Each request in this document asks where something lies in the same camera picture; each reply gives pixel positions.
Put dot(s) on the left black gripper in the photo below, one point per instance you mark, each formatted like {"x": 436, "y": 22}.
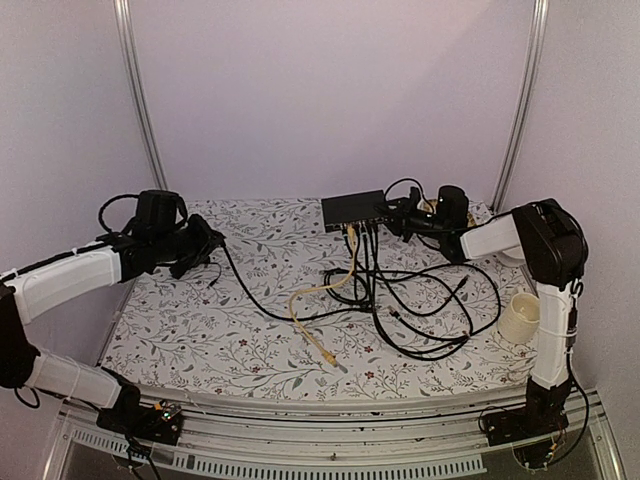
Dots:
{"x": 209, "y": 240}

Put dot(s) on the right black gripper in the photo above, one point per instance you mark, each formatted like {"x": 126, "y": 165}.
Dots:
{"x": 403, "y": 216}

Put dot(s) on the black network switch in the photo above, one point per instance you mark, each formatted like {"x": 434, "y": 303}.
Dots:
{"x": 339, "y": 212}

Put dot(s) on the black ethernet cable pulled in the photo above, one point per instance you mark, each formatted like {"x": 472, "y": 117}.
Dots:
{"x": 260, "y": 278}

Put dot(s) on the black power adapter plug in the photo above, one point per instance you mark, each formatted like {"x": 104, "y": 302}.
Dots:
{"x": 211, "y": 274}

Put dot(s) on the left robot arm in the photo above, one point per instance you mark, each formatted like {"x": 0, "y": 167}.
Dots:
{"x": 160, "y": 234}

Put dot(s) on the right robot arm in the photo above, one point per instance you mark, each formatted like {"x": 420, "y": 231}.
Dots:
{"x": 554, "y": 250}

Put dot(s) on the floral table mat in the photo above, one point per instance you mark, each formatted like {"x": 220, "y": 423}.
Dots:
{"x": 432, "y": 333}

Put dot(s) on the white ceramic bowl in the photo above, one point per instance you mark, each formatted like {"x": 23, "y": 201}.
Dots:
{"x": 512, "y": 258}

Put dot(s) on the cream ribbed cup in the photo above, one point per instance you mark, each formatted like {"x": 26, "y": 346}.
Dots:
{"x": 520, "y": 319}

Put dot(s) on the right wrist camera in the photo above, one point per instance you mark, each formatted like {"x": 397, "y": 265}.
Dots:
{"x": 415, "y": 201}

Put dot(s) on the right aluminium frame post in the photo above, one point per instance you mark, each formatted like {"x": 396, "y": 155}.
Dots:
{"x": 533, "y": 56}

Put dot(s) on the aluminium frame post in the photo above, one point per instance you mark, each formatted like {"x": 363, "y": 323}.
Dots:
{"x": 124, "y": 25}
{"x": 533, "y": 56}

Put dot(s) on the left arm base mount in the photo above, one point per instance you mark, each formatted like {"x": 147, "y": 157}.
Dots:
{"x": 160, "y": 423}

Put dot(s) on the front aluminium rail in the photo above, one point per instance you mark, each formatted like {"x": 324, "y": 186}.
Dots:
{"x": 442, "y": 437}

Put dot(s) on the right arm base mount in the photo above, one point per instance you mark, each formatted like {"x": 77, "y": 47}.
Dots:
{"x": 520, "y": 425}

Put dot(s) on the left aluminium frame post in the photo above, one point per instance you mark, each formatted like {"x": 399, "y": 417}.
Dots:
{"x": 124, "y": 25}

